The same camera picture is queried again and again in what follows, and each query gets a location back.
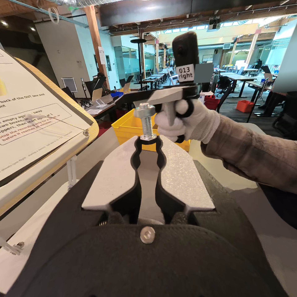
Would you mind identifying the framed floor sign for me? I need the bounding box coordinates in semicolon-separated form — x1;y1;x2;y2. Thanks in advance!
61;77;77;93

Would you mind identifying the wooden pillar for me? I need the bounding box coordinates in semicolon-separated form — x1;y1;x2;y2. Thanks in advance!
84;6;110;82

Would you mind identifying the black round-top pole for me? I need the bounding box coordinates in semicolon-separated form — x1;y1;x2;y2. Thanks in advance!
130;39;147;80

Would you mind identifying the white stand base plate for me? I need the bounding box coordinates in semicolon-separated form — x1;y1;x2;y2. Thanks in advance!
0;179;79;294

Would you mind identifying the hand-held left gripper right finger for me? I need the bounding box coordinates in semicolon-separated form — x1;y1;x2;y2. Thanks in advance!
155;136;216;225

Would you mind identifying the printed instruction sheet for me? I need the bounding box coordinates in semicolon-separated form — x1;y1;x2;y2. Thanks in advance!
0;47;91;181

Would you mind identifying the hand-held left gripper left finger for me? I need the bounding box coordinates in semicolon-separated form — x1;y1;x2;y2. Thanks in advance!
81;136;142;224

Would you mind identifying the yellow plastic storage bin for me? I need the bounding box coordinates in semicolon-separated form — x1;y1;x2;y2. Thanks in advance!
111;109;191;152

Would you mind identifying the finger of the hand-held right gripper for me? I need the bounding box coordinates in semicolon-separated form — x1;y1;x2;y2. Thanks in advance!
133;87;185;109

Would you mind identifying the orange plastic box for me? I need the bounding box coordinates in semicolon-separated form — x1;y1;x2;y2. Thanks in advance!
237;100;255;113

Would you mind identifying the steel bolt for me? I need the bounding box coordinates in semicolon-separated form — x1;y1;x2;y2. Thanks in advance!
134;103;158;140

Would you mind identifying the person's right forearm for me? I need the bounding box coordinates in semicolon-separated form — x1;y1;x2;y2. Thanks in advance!
201;114;297;194

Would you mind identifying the wooden document stand board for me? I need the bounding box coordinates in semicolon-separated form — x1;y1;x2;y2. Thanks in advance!
0;58;100;216

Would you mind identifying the person's right hand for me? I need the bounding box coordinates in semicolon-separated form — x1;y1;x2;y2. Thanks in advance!
154;95;220;145

